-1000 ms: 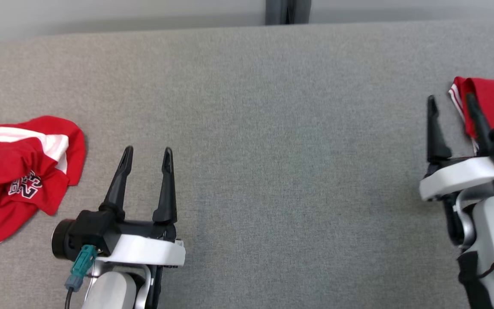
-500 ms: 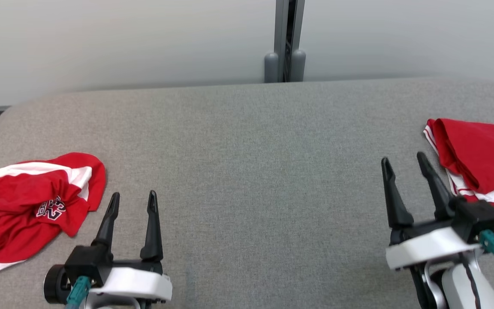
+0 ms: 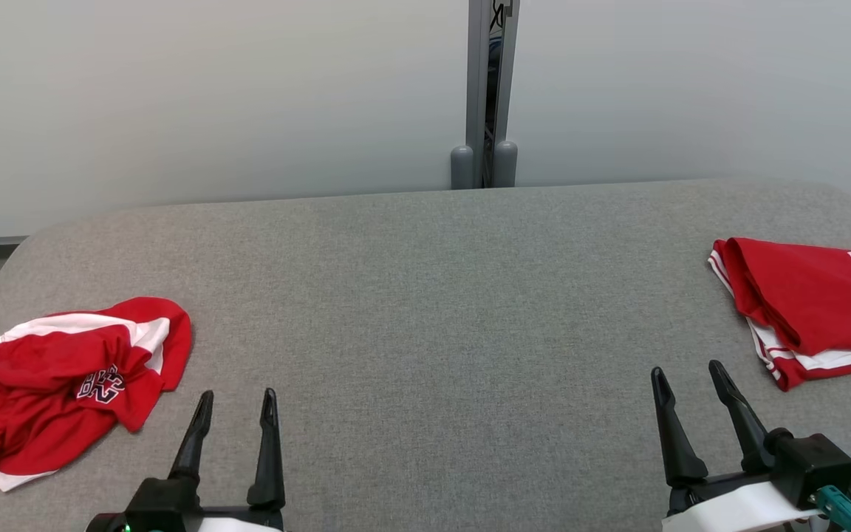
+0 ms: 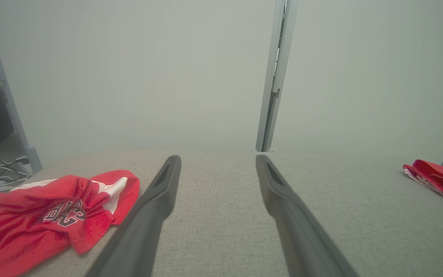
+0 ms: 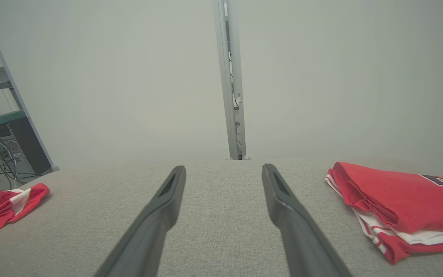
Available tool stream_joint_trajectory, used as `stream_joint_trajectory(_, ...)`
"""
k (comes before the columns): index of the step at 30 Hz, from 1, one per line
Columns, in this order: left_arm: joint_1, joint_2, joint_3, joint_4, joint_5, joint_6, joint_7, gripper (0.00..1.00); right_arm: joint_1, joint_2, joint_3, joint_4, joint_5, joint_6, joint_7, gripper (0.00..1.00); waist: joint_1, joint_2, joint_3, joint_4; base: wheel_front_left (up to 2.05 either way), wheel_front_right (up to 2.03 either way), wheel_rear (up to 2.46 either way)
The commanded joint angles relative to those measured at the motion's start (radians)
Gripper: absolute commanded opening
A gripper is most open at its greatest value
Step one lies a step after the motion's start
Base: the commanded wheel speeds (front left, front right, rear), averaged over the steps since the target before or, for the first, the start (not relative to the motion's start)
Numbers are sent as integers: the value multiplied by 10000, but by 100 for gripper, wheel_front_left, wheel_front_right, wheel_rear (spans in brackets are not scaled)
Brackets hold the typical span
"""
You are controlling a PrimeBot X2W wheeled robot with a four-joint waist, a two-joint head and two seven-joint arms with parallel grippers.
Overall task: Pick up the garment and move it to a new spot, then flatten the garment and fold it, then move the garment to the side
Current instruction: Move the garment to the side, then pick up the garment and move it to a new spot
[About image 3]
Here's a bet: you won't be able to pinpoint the grey partition post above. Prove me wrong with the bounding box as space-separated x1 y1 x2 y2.
450 0 521 190

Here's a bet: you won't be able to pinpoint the red white jersey top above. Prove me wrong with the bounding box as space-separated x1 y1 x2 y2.
708 236 851 392

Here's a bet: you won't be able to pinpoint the red shorts with print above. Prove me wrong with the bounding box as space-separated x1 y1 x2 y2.
0 297 194 501

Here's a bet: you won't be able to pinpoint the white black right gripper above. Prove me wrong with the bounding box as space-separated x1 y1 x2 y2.
651 360 826 532

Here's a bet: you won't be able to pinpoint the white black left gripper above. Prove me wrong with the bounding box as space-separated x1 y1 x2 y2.
169 388 287 532

